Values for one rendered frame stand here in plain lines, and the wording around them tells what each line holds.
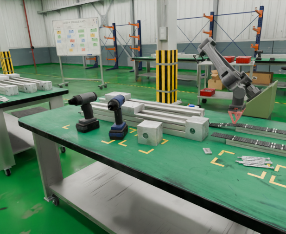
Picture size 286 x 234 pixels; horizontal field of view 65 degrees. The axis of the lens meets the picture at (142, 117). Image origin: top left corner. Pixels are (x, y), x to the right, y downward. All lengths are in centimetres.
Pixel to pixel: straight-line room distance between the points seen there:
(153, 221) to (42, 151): 94
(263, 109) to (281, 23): 731
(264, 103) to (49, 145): 152
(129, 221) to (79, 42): 601
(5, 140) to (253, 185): 226
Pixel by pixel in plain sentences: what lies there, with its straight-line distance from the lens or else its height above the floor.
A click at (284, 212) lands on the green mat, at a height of 78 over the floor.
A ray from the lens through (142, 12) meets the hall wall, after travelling 1130.
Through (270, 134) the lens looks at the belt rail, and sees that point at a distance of 132.
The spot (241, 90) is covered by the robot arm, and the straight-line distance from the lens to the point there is 120.
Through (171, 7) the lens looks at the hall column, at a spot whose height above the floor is 185.
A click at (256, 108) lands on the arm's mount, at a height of 83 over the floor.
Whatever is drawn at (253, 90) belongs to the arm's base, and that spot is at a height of 92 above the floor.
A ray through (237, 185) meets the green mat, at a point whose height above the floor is 78.
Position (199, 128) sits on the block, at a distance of 115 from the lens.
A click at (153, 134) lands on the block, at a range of 109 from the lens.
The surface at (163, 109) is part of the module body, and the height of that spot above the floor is 86.
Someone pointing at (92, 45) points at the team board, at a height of 123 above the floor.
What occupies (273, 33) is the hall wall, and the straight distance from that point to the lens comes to 886.
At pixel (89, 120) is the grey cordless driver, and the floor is 84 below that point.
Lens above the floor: 126
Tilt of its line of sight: 18 degrees down
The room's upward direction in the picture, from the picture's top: 2 degrees counter-clockwise
